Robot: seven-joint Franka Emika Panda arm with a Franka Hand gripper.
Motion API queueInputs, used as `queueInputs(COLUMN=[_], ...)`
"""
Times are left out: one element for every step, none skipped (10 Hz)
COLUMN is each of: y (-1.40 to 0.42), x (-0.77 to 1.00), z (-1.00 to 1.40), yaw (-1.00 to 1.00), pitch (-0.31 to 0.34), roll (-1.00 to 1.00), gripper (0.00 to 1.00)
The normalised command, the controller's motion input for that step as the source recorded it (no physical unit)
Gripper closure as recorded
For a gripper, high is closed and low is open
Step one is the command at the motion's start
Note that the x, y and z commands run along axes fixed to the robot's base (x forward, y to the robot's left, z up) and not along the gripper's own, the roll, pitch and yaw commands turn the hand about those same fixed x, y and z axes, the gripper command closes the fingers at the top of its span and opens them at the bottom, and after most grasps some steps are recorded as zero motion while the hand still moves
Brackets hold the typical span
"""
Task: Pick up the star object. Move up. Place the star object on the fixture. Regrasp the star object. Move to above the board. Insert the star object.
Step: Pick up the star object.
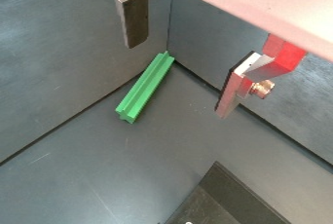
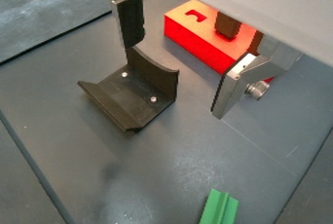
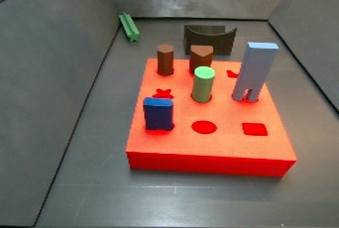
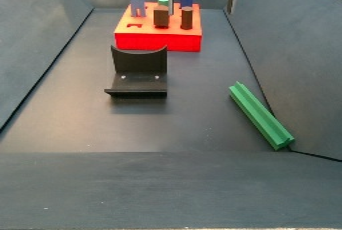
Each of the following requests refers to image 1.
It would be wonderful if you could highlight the gripper silver red right finger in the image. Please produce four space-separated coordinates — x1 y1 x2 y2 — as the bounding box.
215 34 307 119

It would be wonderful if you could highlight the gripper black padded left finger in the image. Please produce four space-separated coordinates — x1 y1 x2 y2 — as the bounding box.
114 0 148 49

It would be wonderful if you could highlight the green star prism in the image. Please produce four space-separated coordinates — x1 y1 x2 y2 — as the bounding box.
116 52 173 124

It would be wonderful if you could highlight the black curved fixture block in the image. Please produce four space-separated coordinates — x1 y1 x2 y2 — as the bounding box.
165 162 291 224

